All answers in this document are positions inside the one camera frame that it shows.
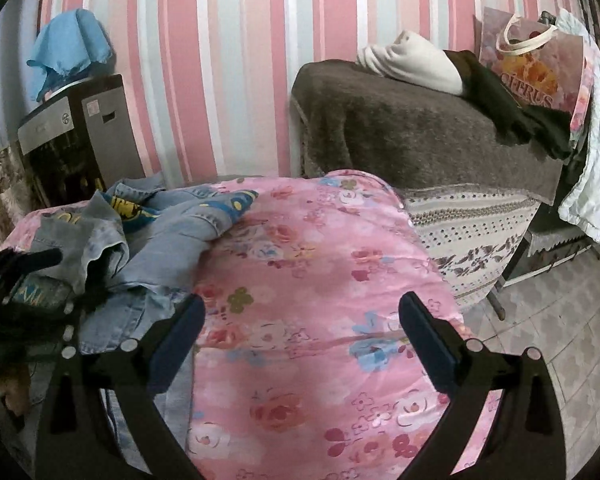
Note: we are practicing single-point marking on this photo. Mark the pink floral bed quilt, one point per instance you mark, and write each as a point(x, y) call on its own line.
point(302, 369)

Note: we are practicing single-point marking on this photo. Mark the black garment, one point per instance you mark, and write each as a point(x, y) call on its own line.
point(516, 123)

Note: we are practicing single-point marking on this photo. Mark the patterned white bed sheet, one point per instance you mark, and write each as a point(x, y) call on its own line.
point(470, 232)

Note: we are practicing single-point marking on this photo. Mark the white folded garment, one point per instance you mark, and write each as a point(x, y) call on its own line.
point(413, 59)

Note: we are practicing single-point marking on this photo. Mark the blue denim jacket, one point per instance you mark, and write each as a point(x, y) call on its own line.
point(129, 255)

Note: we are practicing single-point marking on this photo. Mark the pink floral gift bag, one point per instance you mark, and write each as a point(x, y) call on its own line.
point(539, 64)

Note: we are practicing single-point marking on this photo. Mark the light blue cloth cover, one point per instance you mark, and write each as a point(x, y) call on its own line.
point(70, 47)

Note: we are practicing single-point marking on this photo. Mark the person's left hand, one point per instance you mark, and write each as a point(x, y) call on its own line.
point(15, 390)

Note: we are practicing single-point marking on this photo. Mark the floral beige curtain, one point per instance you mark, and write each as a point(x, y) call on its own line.
point(17, 193)

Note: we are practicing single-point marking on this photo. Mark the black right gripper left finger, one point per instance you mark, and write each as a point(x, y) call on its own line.
point(74, 438)

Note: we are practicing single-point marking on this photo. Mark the brown blanket covered furniture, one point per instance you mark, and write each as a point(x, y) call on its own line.
point(412, 137)

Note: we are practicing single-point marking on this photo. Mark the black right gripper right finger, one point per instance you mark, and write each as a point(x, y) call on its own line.
point(503, 419)

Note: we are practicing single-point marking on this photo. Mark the grey water dispenser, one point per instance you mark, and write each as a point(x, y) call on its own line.
point(80, 141)

